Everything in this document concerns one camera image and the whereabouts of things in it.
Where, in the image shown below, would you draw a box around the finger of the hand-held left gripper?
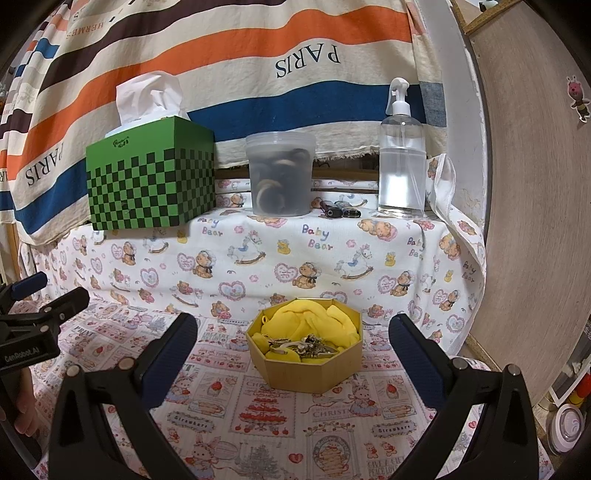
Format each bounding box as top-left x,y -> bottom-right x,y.
7,288 -> 90,329
0,271 -> 49,303

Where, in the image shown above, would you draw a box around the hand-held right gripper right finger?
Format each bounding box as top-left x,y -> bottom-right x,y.
389,315 -> 541,480

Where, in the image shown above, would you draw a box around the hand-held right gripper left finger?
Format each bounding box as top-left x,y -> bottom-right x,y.
48,313 -> 200,480

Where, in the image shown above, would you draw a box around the cardboard cup with yellow cloth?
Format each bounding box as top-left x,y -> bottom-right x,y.
245,298 -> 363,394

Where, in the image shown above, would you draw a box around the silver bracelet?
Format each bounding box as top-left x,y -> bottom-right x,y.
264,338 -> 303,358

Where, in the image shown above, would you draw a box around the person's left hand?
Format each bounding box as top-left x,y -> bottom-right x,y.
0,368 -> 41,435

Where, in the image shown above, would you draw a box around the yellow cloth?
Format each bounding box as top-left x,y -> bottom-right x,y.
249,299 -> 361,366

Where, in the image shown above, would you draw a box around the strawberry print tablecloth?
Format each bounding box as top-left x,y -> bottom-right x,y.
9,295 -> 555,480

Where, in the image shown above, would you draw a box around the green checkered tissue box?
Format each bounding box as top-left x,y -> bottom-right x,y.
86,115 -> 217,232

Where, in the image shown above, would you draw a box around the bear print cloth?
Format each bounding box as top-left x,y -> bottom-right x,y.
25,152 -> 488,333

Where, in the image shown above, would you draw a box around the yellow red bottle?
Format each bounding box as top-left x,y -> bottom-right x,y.
569,376 -> 591,408

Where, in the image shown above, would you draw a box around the white round container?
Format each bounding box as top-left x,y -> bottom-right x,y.
550,402 -> 588,455

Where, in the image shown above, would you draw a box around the wooden board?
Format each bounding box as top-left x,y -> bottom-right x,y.
450,0 -> 591,407

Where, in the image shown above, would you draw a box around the clear spray bottle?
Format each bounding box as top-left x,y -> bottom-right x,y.
378,78 -> 426,219

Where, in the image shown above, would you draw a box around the wooden rings in container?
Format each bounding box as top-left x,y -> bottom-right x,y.
254,148 -> 311,214

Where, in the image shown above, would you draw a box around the clear plastic container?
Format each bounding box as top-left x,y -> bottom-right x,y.
245,132 -> 317,217

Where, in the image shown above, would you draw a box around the white tissue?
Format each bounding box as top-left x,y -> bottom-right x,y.
104,71 -> 191,139

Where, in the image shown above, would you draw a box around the striped blanket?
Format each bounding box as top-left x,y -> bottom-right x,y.
0,0 -> 450,247

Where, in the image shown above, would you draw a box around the bee sticker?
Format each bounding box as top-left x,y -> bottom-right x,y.
566,75 -> 591,123

